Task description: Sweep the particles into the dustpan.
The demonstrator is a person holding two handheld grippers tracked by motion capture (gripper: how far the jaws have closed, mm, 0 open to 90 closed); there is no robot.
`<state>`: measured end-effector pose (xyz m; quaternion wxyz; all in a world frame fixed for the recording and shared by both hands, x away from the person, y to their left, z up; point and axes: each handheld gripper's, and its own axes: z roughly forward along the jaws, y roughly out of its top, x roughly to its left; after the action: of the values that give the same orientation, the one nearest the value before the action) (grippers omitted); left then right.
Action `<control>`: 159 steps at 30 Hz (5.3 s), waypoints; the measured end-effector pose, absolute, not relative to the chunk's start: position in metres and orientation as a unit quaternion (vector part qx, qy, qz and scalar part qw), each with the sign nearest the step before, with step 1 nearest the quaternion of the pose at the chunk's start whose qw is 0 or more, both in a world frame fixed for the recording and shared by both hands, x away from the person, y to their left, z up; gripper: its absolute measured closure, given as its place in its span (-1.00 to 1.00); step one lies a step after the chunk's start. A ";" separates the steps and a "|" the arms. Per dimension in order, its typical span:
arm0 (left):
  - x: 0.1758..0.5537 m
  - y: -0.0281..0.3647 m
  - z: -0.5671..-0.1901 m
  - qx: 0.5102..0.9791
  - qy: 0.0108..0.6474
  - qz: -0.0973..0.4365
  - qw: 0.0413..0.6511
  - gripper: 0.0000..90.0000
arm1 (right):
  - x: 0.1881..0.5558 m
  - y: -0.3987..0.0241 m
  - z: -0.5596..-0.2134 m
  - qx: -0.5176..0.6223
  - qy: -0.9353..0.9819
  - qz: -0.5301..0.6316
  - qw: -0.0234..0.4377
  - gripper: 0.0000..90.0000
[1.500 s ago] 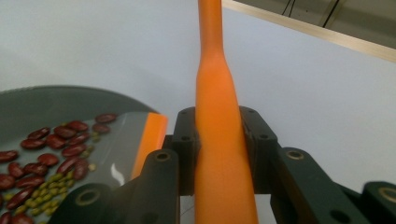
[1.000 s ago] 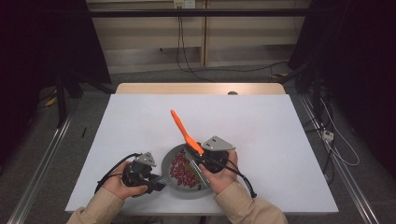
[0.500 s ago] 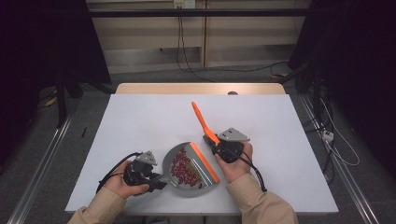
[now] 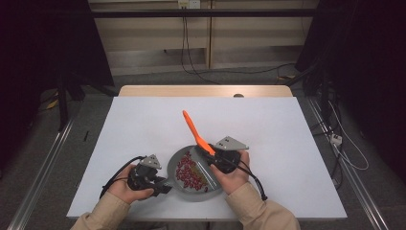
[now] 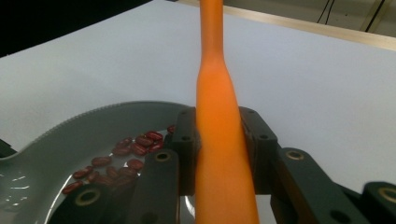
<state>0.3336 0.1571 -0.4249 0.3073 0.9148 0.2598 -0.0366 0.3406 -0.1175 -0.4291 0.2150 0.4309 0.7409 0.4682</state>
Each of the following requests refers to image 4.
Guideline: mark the black metal stand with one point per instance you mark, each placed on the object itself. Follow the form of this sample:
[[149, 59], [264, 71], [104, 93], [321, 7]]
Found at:
[[325, 92], [63, 102]]

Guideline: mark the wooden table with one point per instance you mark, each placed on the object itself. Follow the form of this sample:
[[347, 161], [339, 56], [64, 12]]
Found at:
[[191, 91]]

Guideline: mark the aluminium rail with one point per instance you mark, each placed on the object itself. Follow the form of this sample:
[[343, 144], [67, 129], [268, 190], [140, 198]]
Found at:
[[354, 182], [41, 179]]

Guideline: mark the group of red beans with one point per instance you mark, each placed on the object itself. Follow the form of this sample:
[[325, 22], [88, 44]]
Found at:
[[188, 174]]

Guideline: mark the wooden post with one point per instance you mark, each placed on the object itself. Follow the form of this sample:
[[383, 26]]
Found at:
[[209, 38]]

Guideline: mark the black curtain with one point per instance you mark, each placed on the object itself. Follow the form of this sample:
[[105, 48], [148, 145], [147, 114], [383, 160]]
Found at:
[[38, 64], [367, 64]]

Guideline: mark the white wall socket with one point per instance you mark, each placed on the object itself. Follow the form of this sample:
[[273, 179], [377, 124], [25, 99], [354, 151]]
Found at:
[[189, 4]]

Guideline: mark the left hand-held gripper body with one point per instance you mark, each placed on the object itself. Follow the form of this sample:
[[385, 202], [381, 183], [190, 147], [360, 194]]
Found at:
[[143, 177]]

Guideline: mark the person's right hand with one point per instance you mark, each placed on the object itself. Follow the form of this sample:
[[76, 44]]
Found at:
[[233, 182]]

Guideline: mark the black horizontal bar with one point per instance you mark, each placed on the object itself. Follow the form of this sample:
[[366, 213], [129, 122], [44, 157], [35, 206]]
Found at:
[[191, 13]]

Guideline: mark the orange brush with grey bristles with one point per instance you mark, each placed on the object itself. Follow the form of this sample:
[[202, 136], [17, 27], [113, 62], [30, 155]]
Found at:
[[193, 129]]

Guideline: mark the dark table grommet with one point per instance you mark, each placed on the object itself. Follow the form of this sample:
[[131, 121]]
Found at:
[[238, 95]]

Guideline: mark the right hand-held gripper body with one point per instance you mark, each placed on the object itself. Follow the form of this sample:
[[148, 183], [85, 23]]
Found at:
[[230, 143]]

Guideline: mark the white board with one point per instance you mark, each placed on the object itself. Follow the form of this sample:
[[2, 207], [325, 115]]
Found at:
[[281, 179]]

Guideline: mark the grey dustpan with orange edge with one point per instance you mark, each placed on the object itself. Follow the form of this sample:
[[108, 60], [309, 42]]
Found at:
[[178, 188]]

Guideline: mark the person's left hand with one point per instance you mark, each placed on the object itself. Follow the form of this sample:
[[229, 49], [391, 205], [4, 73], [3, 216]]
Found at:
[[123, 191]]

